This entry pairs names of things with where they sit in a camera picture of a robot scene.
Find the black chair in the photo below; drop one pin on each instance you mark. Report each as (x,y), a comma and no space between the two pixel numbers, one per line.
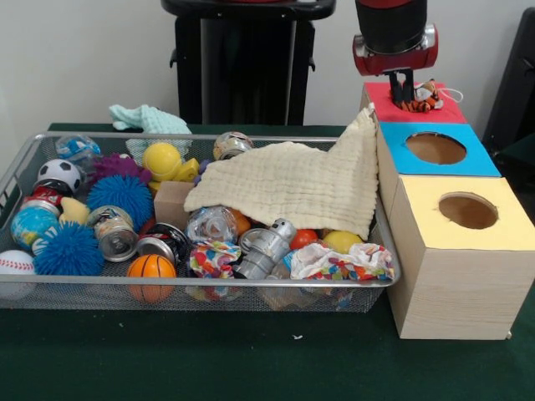
(516,83)

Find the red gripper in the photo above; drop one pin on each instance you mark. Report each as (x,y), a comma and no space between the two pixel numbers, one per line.
(397,62)

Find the dark green table cloth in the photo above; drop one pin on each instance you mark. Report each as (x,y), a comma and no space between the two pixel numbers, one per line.
(251,355)

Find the small white baseball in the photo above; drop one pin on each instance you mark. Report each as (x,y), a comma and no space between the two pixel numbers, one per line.
(16,263)

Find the silver mesh bin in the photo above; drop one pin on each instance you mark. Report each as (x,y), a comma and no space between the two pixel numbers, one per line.
(83,294)

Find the small orange basketball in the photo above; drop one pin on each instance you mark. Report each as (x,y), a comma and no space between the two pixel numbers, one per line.
(151,267)

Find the wooden box with three holes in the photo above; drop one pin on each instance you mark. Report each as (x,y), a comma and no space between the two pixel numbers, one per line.
(460,288)

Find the yellow tennis ball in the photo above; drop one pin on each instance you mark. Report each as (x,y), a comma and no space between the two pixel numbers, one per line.
(161,160)

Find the blue spiky ball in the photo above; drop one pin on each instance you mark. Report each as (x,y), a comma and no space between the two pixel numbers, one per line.
(69,250)
(119,196)

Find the cream muslin cloth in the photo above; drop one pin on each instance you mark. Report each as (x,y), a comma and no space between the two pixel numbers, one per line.
(292,184)

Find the globe print ball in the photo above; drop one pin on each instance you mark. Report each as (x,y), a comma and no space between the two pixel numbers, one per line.
(29,225)

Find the small soccer ball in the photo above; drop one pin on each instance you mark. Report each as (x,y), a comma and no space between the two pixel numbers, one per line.
(60,173)

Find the silver plastic toy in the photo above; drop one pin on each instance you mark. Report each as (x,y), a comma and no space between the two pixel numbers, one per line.
(267,250)

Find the orange striped tiger plush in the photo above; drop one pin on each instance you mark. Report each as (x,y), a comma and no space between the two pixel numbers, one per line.
(424,98)

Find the mint green muslin cloth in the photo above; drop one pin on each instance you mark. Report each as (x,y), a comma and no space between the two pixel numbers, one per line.
(154,119)

